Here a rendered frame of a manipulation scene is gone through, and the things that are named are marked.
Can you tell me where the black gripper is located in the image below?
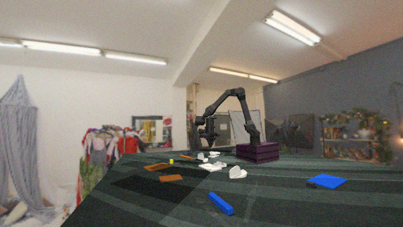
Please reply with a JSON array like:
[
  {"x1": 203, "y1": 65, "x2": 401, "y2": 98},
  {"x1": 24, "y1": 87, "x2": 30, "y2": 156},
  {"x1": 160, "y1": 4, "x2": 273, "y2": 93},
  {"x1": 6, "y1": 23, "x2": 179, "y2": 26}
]
[{"x1": 199, "y1": 125, "x2": 220, "y2": 148}]

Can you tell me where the blue flat plate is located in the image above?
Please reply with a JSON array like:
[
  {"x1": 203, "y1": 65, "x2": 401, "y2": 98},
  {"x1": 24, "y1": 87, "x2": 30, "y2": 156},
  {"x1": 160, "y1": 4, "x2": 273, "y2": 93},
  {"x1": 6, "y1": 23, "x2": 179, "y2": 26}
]
[{"x1": 307, "y1": 174, "x2": 348, "y2": 190}]

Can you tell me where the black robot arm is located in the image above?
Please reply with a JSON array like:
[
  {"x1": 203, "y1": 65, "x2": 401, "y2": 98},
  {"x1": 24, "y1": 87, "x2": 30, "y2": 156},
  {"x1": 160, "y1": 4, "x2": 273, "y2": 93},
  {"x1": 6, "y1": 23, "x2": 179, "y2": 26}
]
[{"x1": 195, "y1": 87, "x2": 263, "y2": 146}]

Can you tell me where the blue rectangular bar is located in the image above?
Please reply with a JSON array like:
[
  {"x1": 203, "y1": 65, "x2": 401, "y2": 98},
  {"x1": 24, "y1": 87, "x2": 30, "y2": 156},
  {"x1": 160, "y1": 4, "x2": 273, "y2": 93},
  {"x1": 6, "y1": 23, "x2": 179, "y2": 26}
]
[{"x1": 209, "y1": 192, "x2": 234, "y2": 216}]

